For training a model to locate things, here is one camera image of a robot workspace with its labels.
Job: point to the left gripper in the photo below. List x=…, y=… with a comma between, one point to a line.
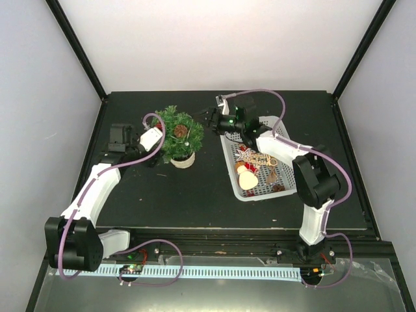
x=153, y=160

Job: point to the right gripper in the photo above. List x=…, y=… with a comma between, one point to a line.
x=216, y=126

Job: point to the brown pine cone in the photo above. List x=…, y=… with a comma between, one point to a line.
x=180, y=131
x=278, y=188

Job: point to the silver red star ornament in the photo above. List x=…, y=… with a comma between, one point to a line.
x=243, y=155

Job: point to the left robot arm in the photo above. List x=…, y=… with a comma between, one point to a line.
x=87, y=208

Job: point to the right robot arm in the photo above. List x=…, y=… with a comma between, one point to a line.
x=317, y=176

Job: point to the small green christmas tree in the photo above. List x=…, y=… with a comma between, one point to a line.
x=172, y=117

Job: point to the white tree pot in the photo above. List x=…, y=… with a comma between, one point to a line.
x=184, y=163

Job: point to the wooden merry christmas sign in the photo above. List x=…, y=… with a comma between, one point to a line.
x=261, y=159

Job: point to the white snowman ornament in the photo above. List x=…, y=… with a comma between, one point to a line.
x=247, y=178

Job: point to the white plastic basket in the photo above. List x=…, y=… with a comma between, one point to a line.
x=257, y=135

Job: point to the burlap sack ornament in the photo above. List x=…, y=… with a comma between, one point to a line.
x=272, y=178

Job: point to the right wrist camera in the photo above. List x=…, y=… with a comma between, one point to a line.
x=242, y=106

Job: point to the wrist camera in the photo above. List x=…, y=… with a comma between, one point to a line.
x=242, y=106
x=150, y=138

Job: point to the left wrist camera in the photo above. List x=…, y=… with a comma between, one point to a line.
x=150, y=138

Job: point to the white slotted cable duct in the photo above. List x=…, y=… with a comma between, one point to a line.
x=197, y=272

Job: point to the black aluminium frame rail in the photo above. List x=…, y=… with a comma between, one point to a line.
x=274, y=243

